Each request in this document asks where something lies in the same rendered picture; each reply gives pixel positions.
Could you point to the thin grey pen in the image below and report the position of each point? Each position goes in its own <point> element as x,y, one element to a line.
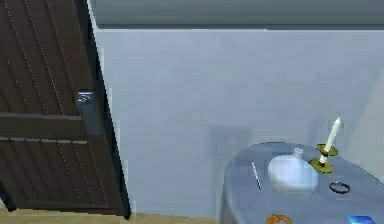
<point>256,175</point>

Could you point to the olive green candle holder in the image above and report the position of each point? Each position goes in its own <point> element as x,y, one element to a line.
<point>322,160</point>

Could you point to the round grey-blue table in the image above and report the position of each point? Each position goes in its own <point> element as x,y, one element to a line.
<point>300,203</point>

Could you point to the white candle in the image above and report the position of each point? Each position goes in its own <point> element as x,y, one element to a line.
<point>332,135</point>

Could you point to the dark brown room door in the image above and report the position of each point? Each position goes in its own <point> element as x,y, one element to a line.
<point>43,100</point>

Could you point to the blue flat object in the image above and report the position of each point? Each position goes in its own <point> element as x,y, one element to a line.
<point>361,220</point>

